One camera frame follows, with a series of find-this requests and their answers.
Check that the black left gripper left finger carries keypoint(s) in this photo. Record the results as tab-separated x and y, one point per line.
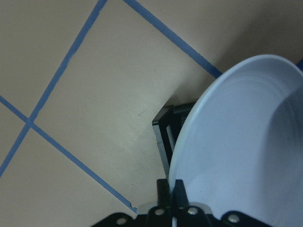
158	215

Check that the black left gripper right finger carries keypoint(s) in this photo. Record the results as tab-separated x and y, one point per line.
199	215

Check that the blue plate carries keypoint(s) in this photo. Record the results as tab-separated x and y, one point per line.
241	146

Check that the black plate rack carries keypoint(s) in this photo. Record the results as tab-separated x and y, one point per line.
167	125

